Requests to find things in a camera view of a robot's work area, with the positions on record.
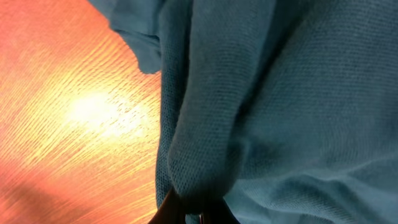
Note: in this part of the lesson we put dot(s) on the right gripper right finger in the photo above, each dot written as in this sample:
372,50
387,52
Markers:
217,212

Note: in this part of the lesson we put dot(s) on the blue polo shirt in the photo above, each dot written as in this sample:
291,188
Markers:
286,110

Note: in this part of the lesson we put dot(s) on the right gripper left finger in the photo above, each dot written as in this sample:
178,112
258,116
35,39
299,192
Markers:
170,212

